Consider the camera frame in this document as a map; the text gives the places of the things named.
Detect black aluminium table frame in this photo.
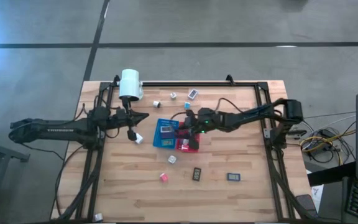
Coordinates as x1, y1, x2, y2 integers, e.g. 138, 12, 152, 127
52, 80, 321, 224

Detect blue plastic basket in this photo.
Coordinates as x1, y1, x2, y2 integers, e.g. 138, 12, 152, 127
152, 118, 180, 150

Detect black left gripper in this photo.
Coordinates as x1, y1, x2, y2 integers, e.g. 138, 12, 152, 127
109, 98, 150, 141

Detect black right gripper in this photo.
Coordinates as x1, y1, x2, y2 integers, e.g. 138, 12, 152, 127
183, 108, 220, 151

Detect red plastic basket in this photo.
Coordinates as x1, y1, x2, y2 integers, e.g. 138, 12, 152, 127
175, 121, 201, 154

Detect black flat bar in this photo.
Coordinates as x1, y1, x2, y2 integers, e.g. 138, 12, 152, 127
307, 161, 357, 187

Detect white paper sheet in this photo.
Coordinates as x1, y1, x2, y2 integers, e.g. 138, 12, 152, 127
310, 184, 324, 205

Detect white cylindrical lamp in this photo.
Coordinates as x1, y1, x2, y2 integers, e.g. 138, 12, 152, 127
118, 68, 145, 102

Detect yellow cable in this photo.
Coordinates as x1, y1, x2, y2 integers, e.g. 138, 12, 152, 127
299, 129, 357, 166

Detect grey metal desk leg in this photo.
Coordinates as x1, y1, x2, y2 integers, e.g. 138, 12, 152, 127
0, 136, 30, 224

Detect dark smartphone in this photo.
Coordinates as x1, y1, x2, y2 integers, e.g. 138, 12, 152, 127
295, 194, 318, 217

